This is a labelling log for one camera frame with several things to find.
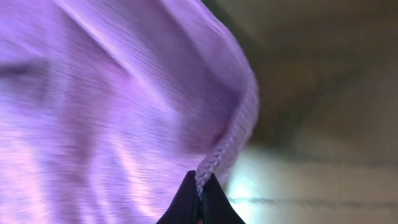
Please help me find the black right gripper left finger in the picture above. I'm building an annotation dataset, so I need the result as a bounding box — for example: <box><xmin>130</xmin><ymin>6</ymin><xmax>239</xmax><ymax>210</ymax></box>
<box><xmin>156</xmin><ymin>170</ymin><xmax>198</xmax><ymax>224</ymax></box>

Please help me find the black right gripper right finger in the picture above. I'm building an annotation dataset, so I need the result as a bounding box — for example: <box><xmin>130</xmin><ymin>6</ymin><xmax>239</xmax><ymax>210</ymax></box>
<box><xmin>201</xmin><ymin>174</ymin><xmax>246</xmax><ymax>224</ymax></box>

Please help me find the purple microfiber cloth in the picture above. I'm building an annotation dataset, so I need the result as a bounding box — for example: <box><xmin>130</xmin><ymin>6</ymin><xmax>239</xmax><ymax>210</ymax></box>
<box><xmin>1</xmin><ymin>0</ymin><xmax>259</xmax><ymax>223</ymax></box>

